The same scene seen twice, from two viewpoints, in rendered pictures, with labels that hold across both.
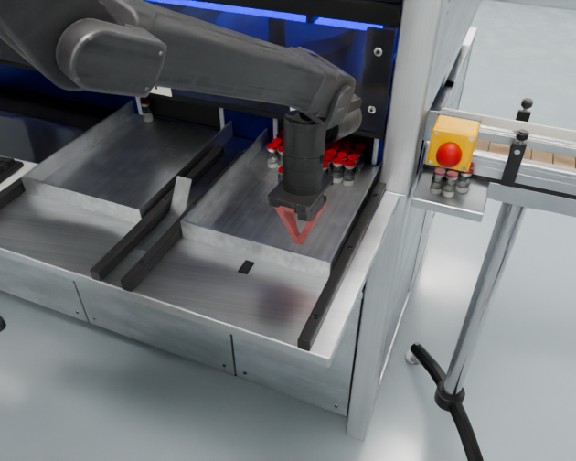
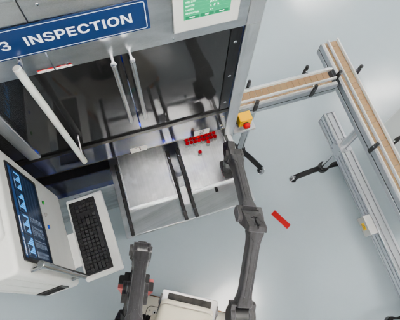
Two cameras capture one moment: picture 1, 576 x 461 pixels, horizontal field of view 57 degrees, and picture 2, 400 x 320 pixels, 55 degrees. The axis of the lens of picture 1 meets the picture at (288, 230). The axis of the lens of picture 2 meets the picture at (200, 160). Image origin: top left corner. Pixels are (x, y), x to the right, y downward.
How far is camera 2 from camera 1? 1.52 m
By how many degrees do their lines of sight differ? 37
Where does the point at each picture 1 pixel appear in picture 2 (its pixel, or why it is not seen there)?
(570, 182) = (272, 103)
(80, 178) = (138, 193)
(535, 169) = (261, 105)
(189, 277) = (206, 202)
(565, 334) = not seen: hidden behind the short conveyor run
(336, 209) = (220, 152)
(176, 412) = not seen: hidden behind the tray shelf
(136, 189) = (160, 185)
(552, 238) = not seen: hidden behind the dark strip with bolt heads
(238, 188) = (187, 163)
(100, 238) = (171, 208)
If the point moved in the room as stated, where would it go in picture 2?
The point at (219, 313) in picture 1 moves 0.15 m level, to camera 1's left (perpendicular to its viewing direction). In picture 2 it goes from (223, 206) to (201, 224)
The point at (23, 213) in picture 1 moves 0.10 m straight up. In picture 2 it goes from (140, 216) to (137, 212)
